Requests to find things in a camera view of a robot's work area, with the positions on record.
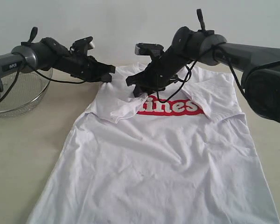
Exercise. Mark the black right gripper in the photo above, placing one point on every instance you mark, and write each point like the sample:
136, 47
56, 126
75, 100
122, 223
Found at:
157, 75

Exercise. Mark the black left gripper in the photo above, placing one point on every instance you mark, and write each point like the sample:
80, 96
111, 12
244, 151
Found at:
83, 67

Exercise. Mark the white t-shirt with red print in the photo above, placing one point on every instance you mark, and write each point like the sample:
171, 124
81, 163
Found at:
183, 156

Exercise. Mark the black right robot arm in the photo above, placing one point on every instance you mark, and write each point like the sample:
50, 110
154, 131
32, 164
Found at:
260, 66

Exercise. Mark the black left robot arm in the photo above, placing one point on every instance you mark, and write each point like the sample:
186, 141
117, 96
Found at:
48, 54

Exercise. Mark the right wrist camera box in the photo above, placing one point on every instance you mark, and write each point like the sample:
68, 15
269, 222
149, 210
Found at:
148, 49

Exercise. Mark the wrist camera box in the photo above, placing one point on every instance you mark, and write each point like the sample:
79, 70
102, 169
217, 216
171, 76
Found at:
148, 49
83, 45

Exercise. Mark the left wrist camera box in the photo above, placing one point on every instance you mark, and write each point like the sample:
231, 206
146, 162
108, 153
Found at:
83, 45

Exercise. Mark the metal wire mesh basket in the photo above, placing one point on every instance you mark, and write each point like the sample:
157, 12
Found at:
25, 95

